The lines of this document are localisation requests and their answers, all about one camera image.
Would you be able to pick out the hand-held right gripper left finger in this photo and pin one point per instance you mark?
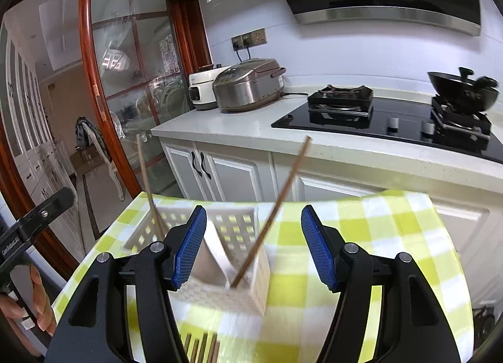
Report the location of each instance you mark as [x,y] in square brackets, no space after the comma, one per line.
[190,249]

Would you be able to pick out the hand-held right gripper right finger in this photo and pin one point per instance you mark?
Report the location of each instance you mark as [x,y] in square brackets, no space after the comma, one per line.
[318,253]

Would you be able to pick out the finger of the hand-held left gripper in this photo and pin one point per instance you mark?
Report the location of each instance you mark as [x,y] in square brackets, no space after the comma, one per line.
[47,211]

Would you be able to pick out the cream plastic utensil holder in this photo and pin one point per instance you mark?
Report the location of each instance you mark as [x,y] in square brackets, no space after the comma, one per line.
[260,284]

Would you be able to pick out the brown wooden chopstick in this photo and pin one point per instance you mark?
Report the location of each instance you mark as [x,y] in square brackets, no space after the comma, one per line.
[186,351]
[213,353]
[147,182]
[202,351]
[283,194]
[195,353]

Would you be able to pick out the person's left hand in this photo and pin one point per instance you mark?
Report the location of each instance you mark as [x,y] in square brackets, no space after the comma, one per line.
[43,300]

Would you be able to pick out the green white checked tablecloth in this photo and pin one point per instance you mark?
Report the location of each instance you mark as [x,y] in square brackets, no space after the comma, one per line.
[377,268]

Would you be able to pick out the tall white cabinet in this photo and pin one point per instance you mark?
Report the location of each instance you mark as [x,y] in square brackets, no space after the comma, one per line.
[27,131]

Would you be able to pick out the white ornate dining chair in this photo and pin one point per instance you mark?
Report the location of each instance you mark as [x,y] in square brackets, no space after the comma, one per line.
[104,151]

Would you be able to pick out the wood framed glass sliding door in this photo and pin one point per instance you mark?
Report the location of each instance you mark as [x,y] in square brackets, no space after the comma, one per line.
[88,111]

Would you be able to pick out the white kitchen counter cabinet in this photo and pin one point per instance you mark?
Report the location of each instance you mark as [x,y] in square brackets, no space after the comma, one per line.
[235,127]

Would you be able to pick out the black glass gas cooktop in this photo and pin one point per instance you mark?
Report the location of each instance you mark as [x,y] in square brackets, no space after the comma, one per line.
[365,127]

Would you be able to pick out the black burner grate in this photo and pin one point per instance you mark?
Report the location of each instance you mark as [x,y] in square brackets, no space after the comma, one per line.
[340,105]
[459,123]

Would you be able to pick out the grey stove knob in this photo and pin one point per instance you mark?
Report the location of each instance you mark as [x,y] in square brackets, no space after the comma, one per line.
[428,129]
[393,123]

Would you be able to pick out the white electric cooker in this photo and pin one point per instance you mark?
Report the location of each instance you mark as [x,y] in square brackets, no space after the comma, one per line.
[200,90]

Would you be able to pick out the silver rice cooker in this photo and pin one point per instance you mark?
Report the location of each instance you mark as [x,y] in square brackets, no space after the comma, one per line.
[247,88]

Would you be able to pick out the black wok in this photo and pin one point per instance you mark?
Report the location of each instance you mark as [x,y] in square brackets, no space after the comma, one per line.
[456,90]

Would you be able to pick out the red wooden door frame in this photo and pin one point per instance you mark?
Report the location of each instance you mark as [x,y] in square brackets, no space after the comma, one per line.
[188,33]

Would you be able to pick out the wall outlet panel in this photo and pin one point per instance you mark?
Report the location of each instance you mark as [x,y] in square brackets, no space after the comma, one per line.
[249,39]

